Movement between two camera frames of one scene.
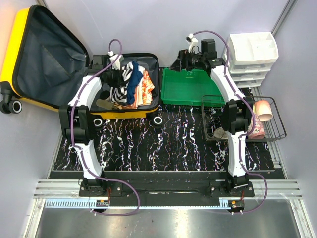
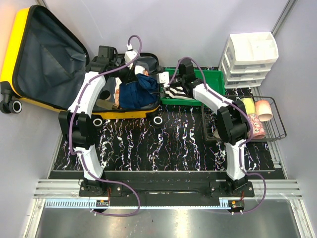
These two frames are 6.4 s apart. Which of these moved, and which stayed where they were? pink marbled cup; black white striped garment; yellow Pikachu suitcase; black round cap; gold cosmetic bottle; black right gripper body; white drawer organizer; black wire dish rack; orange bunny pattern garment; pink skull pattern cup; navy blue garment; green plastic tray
Moved: black white striped garment; orange bunny pattern garment; black right gripper body; navy blue garment
Stayed: pink marbled cup; yellow Pikachu suitcase; white drawer organizer; gold cosmetic bottle; black round cap; black wire dish rack; pink skull pattern cup; green plastic tray
